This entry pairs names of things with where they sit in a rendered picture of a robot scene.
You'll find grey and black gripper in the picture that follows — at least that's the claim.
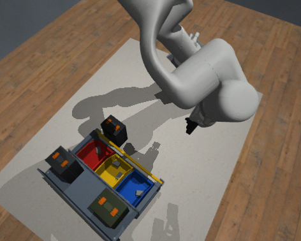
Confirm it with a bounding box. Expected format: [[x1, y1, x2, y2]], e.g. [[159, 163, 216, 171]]
[[185, 103, 216, 135]]

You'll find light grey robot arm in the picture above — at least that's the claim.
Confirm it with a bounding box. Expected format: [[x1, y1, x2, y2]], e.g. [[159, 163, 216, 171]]
[[118, 0, 259, 126]]

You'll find yellow bin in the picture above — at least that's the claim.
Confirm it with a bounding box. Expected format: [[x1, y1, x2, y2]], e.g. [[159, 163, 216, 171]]
[[95, 154, 133, 189]]

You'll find dark grey shelf rack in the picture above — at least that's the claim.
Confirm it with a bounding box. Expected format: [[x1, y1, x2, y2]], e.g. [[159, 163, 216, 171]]
[[38, 128, 165, 241]]

